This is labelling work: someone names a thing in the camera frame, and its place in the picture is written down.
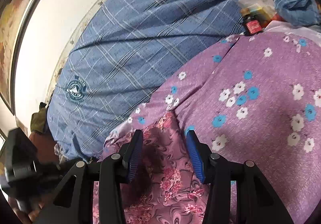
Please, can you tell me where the framed wall picture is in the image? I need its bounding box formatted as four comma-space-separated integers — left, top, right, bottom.
1, 0, 35, 114

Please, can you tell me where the dark red headboard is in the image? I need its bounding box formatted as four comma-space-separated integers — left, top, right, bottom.
29, 132, 59, 164

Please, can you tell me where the olive green cloth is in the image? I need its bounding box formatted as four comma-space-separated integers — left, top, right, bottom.
30, 102, 49, 134

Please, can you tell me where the blue plaid blanket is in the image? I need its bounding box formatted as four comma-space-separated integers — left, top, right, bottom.
47, 0, 241, 160

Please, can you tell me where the maroon pink floral garment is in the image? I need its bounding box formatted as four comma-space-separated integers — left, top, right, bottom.
92, 112, 217, 224

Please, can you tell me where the small red labelled bottle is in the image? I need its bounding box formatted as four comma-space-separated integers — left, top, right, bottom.
241, 8, 263, 36

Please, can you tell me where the purple flowered bed sheet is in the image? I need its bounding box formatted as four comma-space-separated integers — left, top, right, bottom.
104, 32, 320, 223

